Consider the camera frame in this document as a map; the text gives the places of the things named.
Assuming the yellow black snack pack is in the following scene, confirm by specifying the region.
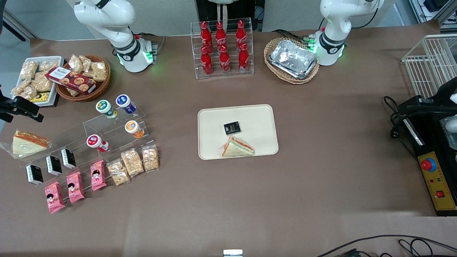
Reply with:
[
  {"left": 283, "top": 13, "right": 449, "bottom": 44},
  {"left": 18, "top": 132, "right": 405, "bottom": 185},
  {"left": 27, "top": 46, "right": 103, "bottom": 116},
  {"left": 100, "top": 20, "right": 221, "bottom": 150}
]
[{"left": 29, "top": 92, "right": 51, "bottom": 104}]

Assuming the brown wicker basket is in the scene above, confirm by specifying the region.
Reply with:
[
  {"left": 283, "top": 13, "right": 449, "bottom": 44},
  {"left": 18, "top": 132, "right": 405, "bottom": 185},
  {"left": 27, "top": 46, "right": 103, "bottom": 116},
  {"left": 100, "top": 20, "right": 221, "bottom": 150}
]
[{"left": 55, "top": 55, "right": 111, "bottom": 102}]

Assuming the red cookie box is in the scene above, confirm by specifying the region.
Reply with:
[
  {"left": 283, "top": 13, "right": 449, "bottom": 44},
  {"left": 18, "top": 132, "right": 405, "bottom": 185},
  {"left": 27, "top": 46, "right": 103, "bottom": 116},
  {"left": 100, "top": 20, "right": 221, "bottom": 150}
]
[{"left": 45, "top": 66, "right": 97, "bottom": 95}]

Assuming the clear peanut brittle packet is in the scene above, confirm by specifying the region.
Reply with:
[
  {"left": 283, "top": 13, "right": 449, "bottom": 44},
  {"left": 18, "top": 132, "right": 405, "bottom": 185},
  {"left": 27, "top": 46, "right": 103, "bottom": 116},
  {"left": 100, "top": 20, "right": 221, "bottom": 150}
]
[
  {"left": 142, "top": 145, "right": 160, "bottom": 173},
  {"left": 107, "top": 160, "right": 131, "bottom": 187},
  {"left": 121, "top": 149, "right": 145, "bottom": 178}
]

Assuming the person in black clothes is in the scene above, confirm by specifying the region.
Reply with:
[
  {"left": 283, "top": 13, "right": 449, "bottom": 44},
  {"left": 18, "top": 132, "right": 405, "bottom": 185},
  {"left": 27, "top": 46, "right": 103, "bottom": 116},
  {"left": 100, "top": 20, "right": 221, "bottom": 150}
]
[{"left": 195, "top": 0, "right": 266, "bottom": 33}]

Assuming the grey metal rail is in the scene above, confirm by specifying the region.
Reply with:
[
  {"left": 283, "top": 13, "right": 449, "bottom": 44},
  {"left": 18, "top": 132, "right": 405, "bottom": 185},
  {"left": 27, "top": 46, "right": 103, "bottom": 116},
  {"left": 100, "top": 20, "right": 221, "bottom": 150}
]
[{"left": 0, "top": 7, "right": 38, "bottom": 42}]

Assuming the white wire basket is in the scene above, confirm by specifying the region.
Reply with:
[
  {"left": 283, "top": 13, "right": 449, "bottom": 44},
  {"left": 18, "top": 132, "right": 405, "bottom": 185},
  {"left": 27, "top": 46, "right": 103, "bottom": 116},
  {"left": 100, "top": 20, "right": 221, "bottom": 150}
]
[{"left": 401, "top": 34, "right": 457, "bottom": 99}]

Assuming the silver foil tray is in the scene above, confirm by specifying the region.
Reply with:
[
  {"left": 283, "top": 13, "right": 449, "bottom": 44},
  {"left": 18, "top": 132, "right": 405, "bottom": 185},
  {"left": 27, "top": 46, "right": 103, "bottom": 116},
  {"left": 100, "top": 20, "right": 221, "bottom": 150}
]
[{"left": 268, "top": 39, "right": 318, "bottom": 80}]

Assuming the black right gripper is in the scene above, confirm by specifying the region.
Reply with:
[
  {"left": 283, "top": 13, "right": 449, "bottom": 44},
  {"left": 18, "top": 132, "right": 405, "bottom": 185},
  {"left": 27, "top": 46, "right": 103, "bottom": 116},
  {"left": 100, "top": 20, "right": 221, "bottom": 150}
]
[{"left": 0, "top": 86, "right": 44, "bottom": 123}]

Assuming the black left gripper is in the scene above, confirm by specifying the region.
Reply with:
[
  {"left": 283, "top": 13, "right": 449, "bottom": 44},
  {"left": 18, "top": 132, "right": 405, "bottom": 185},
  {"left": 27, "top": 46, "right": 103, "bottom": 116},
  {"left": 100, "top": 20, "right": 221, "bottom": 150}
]
[{"left": 407, "top": 77, "right": 457, "bottom": 115}]

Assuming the white rectangular snack tray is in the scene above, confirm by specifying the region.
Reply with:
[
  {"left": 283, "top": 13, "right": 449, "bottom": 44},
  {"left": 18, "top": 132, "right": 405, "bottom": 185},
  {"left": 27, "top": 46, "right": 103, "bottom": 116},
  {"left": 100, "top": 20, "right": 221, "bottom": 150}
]
[{"left": 11, "top": 56, "right": 65, "bottom": 107}]

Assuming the long black floor cable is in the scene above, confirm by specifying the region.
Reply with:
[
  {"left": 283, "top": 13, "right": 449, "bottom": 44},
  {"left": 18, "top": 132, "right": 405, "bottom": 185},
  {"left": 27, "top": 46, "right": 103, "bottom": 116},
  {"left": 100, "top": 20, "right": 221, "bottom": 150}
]
[{"left": 316, "top": 234, "right": 457, "bottom": 257}]

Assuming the beige plastic serving tray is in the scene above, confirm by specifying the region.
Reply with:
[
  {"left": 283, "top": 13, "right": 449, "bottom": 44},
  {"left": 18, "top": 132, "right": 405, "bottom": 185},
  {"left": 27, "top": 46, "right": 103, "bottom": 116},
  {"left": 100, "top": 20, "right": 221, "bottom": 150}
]
[{"left": 197, "top": 104, "right": 279, "bottom": 161}]

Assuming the clear acrylic step stand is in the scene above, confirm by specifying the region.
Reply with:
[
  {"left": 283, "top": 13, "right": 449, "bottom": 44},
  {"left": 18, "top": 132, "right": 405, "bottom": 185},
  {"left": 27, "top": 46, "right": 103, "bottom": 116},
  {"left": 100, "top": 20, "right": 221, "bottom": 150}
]
[{"left": 20, "top": 106, "right": 158, "bottom": 200}]

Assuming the red cap gum bottle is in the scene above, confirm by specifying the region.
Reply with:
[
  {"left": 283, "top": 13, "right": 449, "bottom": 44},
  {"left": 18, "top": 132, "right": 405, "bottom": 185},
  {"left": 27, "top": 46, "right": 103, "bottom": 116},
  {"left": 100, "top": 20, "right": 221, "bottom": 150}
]
[{"left": 86, "top": 134, "right": 110, "bottom": 153}]

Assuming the grey metal shelf frame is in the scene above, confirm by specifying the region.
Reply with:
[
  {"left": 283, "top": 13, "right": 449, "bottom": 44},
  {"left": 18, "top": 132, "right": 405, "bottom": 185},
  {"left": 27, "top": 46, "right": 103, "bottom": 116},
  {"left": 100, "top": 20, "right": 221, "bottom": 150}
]
[{"left": 409, "top": 0, "right": 457, "bottom": 34}]

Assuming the looped black floor cable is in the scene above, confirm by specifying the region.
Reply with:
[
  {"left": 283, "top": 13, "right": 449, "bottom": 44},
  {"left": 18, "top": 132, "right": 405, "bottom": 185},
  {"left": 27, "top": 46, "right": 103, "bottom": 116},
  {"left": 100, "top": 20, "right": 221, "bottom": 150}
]
[{"left": 398, "top": 238, "right": 435, "bottom": 257}]

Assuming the black base cable bundle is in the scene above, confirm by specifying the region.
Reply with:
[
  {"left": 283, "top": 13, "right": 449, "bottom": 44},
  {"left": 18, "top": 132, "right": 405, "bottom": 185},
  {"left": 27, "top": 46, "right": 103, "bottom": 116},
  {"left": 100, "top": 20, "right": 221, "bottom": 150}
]
[{"left": 272, "top": 29, "right": 317, "bottom": 46}]

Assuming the blue cap gum bottle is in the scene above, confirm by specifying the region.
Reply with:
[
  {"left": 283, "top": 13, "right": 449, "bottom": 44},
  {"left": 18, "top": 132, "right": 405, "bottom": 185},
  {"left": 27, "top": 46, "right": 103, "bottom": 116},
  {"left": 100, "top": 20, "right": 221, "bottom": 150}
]
[{"left": 116, "top": 94, "right": 137, "bottom": 115}]

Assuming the red cola bottle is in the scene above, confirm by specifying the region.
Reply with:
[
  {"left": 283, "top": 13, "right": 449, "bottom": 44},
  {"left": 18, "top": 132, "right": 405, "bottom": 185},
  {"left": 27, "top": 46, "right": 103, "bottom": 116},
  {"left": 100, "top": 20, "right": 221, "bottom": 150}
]
[
  {"left": 215, "top": 21, "right": 228, "bottom": 52},
  {"left": 200, "top": 46, "right": 214, "bottom": 76},
  {"left": 200, "top": 21, "right": 213, "bottom": 54},
  {"left": 238, "top": 43, "right": 250, "bottom": 72},
  {"left": 219, "top": 45, "right": 232, "bottom": 74},
  {"left": 236, "top": 20, "right": 248, "bottom": 50}
]

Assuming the black yellow control box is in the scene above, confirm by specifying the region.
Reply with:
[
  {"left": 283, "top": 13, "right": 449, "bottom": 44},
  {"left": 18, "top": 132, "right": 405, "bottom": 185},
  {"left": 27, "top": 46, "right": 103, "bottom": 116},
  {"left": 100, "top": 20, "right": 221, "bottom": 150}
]
[{"left": 398, "top": 96, "right": 457, "bottom": 217}]

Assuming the light wicker basket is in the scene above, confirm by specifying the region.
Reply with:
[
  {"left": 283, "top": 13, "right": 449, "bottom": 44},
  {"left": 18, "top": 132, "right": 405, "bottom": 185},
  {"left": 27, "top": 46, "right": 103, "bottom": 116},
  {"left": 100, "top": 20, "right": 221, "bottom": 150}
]
[{"left": 263, "top": 37, "right": 320, "bottom": 85}]

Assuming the orange cap gum bottle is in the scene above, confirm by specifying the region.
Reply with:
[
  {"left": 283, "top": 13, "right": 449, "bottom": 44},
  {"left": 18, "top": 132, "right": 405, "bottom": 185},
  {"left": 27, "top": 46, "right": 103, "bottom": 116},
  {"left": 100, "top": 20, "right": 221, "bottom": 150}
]
[{"left": 125, "top": 121, "right": 145, "bottom": 139}]

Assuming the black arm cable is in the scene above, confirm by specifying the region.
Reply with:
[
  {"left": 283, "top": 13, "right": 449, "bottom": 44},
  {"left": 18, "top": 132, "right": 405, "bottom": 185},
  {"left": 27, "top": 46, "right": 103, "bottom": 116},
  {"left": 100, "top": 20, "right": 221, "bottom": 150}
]
[{"left": 351, "top": 6, "right": 380, "bottom": 30}]

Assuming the clear acrylic bottle rack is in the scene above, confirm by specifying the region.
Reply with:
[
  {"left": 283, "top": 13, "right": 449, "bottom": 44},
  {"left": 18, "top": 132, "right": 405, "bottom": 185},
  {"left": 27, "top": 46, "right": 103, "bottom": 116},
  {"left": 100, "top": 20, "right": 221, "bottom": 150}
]
[{"left": 190, "top": 18, "right": 255, "bottom": 80}]

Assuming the wrapped triangle sandwich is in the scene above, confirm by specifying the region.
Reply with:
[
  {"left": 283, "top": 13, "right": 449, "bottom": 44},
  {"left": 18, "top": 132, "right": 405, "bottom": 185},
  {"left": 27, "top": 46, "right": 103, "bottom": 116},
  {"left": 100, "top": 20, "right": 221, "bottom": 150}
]
[
  {"left": 218, "top": 136, "right": 256, "bottom": 158},
  {"left": 0, "top": 129, "right": 53, "bottom": 160}
]

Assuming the pink snack packet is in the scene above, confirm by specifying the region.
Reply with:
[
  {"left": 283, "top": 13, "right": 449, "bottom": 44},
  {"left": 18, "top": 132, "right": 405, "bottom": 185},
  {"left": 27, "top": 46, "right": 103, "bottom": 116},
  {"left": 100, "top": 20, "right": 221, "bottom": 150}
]
[
  {"left": 44, "top": 181, "right": 66, "bottom": 214},
  {"left": 90, "top": 160, "right": 107, "bottom": 192},
  {"left": 66, "top": 171, "right": 85, "bottom": 204}
]

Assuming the black power cable with plug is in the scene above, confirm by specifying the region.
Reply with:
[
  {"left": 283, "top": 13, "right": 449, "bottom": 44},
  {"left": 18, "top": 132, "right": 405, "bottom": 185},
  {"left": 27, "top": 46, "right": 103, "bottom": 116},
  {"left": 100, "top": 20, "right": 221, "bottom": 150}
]
[{"left": 383, "top": 96, "right": 419, "bottom": 162}]

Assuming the black white small carton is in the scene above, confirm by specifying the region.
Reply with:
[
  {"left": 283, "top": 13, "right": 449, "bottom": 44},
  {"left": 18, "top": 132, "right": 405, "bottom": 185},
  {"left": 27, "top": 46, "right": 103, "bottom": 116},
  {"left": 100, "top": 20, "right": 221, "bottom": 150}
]
[
  {"left": 46, "top": 155, "right": 63, "bottom": 176},
  {"left": 26, "top": 164, "right": 44, "bottom": 186},
  {"left": 61, "top": 148, "right": 77, "bottom": 170}
]

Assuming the small black snack box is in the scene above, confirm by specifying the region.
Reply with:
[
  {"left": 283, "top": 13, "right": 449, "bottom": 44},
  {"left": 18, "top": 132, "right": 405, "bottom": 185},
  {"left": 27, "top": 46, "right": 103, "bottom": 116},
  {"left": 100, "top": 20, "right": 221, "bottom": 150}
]
[{"left": 224, "top": 121, "right": 242, "bottom": 136}]

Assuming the green cap gum bottle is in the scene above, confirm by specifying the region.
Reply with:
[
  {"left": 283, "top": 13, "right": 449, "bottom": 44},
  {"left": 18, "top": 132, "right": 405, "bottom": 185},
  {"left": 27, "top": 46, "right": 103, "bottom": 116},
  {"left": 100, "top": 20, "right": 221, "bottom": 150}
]
[{"left": 95, "top": 100, "right": 119, "bottom": 120}]

